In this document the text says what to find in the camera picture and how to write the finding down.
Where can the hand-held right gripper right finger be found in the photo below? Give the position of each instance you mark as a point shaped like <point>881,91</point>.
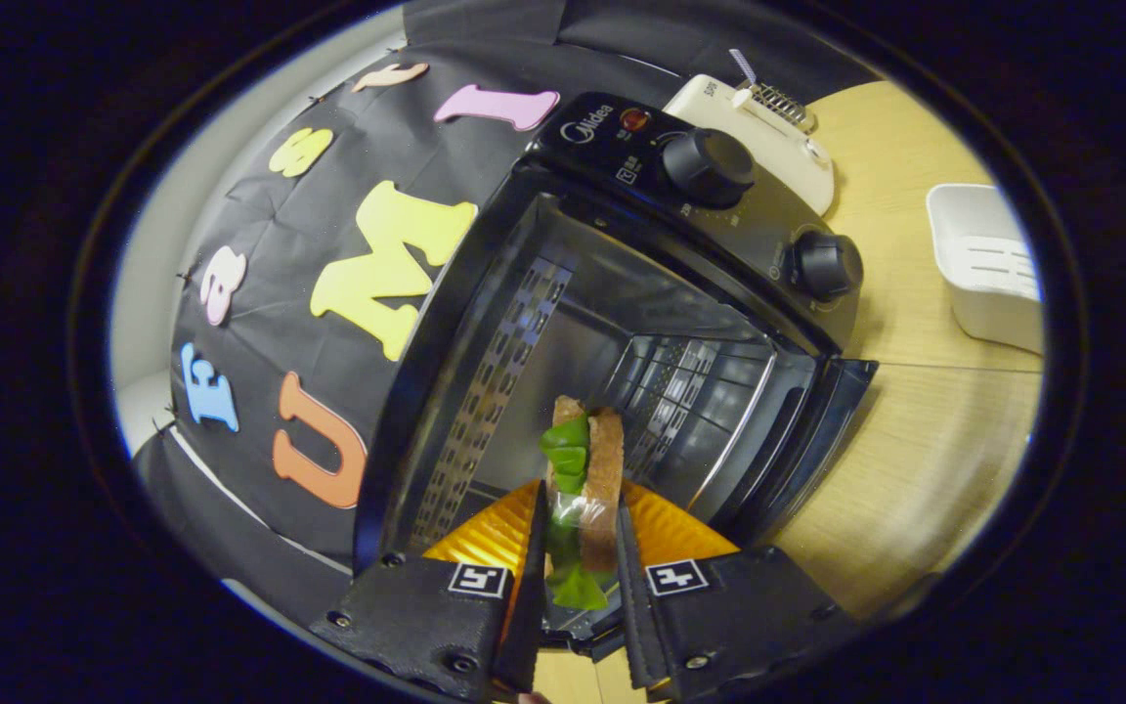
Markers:
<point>636,626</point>

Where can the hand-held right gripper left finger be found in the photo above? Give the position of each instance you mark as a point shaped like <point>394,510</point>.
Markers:
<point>524,626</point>

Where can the bread and lettuce sandwich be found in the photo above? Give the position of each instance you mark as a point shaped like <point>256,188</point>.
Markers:
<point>605,469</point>

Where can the black electric oven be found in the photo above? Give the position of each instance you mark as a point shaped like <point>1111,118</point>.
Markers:
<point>768,215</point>

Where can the white toaster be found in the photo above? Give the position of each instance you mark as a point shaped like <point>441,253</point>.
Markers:
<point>798,166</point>

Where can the white plastic tray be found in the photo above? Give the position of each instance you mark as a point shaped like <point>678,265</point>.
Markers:
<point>983,264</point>

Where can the metal spoon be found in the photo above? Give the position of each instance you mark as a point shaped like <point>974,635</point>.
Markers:
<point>742,66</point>

